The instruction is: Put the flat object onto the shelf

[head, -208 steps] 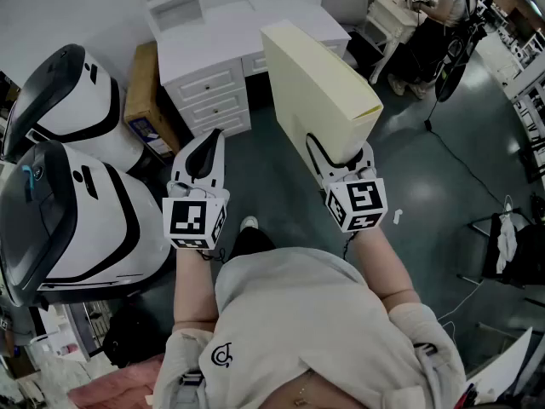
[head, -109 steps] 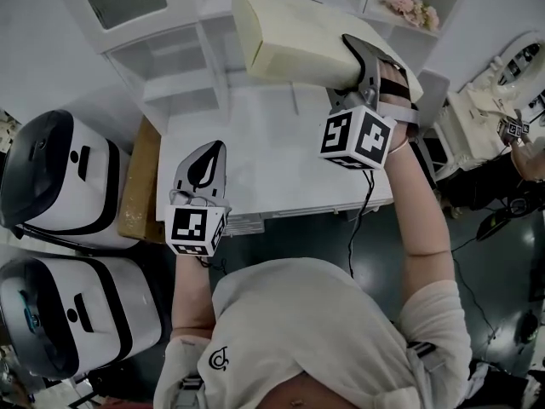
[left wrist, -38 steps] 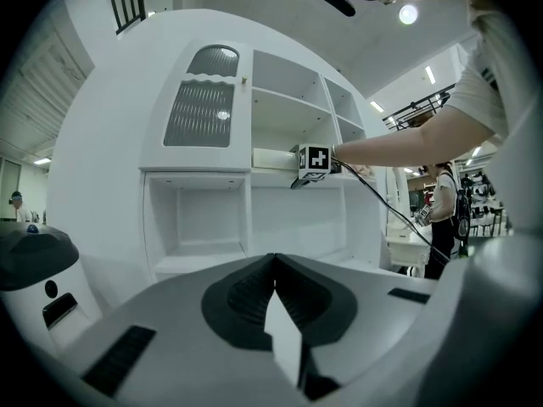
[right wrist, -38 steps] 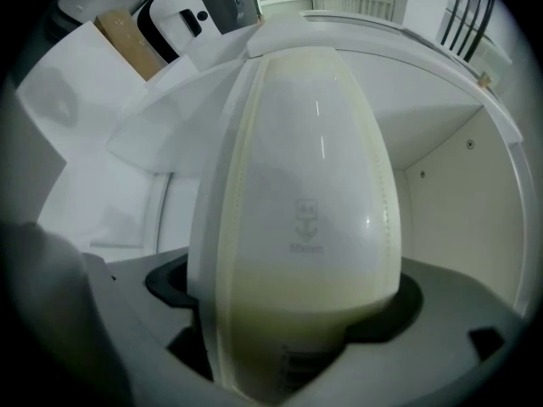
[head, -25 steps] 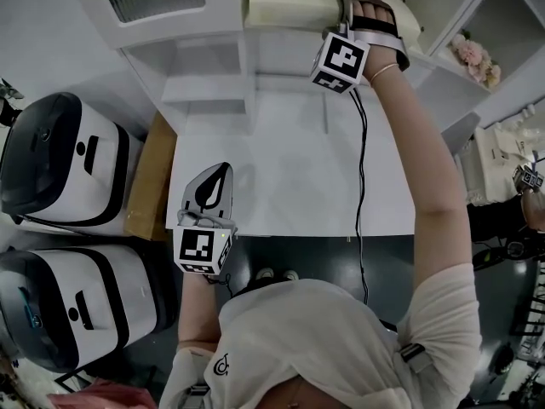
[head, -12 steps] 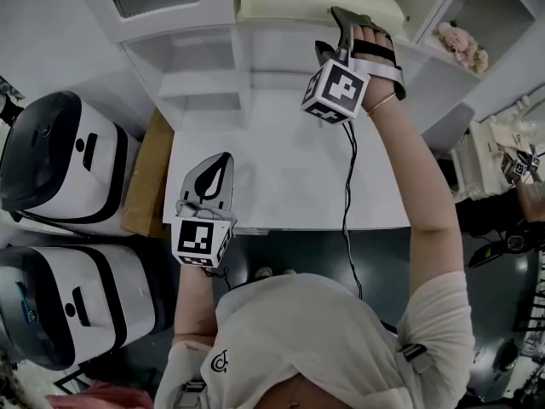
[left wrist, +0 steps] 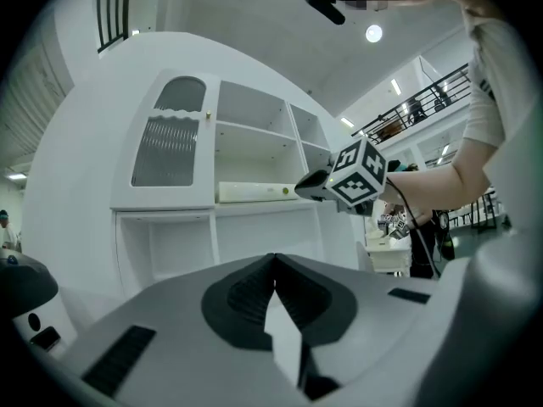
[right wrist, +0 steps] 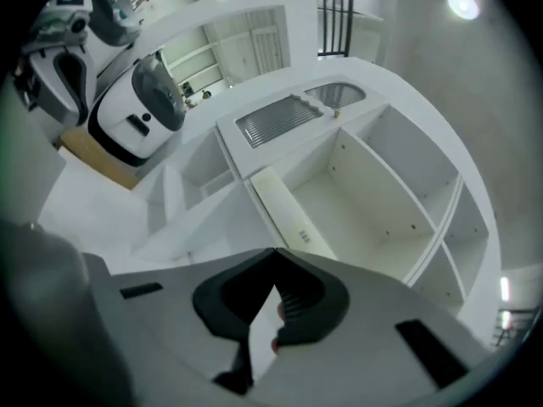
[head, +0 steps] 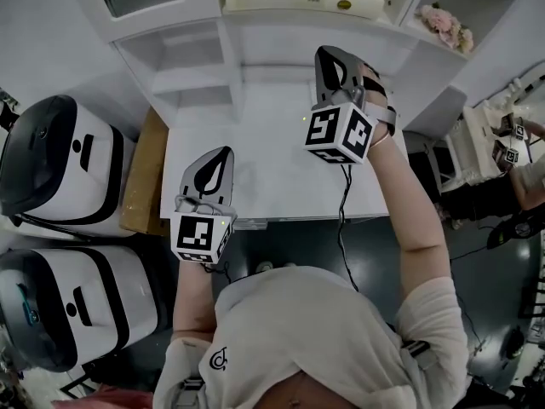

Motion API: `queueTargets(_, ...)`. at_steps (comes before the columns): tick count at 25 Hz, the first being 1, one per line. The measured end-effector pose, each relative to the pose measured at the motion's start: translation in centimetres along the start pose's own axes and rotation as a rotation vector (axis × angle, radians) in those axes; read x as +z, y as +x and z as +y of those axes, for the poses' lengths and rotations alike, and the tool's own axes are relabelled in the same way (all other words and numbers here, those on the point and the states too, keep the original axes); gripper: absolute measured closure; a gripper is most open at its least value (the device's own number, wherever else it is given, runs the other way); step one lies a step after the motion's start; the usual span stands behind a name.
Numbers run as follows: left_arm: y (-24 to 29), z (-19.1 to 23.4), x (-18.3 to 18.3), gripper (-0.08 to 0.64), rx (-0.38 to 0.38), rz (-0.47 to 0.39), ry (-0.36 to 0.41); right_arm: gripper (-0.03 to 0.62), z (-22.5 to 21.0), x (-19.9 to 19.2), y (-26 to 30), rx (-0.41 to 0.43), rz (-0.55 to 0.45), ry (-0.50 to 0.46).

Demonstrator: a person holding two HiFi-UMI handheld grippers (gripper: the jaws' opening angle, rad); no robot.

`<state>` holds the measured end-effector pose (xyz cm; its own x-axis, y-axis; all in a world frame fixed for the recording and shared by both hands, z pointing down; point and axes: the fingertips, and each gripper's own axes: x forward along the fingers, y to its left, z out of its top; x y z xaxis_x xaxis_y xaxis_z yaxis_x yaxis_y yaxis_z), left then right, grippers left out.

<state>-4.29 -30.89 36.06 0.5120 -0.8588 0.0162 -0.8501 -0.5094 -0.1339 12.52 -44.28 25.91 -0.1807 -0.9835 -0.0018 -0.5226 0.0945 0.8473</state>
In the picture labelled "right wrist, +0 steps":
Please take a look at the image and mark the black window bars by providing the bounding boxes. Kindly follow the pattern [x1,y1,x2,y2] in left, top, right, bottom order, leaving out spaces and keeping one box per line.
[316,0,355,59]

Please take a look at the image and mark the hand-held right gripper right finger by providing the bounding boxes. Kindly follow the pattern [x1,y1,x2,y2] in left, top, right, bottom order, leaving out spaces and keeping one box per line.
[253,248,490,407]

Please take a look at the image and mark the white black robot teal mark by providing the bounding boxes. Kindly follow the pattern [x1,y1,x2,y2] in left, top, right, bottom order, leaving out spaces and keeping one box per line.
[20,0,143,129]

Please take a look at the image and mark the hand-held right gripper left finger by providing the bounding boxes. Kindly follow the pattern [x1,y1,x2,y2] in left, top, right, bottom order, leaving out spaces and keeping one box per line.
[81,247,279,407]

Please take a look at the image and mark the white shelving unit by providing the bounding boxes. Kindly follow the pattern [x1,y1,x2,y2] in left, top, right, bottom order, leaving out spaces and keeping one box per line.
[131,0,504,318]

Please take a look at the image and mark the brown cardboard box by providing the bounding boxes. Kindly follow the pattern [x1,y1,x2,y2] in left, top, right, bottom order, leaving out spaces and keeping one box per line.
[54,125,142,192]

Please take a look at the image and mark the cream yellow box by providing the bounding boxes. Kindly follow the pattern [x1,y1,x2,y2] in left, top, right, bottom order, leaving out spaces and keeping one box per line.
[249,164,339,263]

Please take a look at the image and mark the round ceiling light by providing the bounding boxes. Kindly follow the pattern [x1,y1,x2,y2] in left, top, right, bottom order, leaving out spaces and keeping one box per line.
[446,0,483,21]

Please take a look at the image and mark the white and black robot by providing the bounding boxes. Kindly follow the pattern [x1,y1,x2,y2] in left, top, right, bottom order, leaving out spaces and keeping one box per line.
[86,50,188,170]

